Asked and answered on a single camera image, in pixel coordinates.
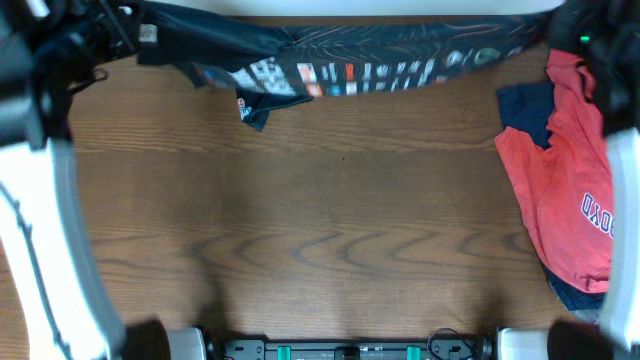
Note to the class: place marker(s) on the red printed t-shirt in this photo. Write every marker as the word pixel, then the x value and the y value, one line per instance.
pixel 565 191

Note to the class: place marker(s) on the navy blue garment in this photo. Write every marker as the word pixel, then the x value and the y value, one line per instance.
pixel 527 107

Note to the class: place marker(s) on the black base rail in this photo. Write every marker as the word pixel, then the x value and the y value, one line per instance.
pixel 444 344

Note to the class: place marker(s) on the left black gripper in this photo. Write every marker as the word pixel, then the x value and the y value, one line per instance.
pixel 122 25

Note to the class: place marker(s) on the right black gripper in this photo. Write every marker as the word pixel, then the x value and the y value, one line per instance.
pixel 567 33

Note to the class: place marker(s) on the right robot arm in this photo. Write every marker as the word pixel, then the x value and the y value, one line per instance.
pixel 617 334

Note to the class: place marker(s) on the black orange-patterned jersey shirt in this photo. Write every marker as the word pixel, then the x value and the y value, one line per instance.
pixel 271 68

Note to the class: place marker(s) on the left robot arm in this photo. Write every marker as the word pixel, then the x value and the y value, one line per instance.
pixel 66 308

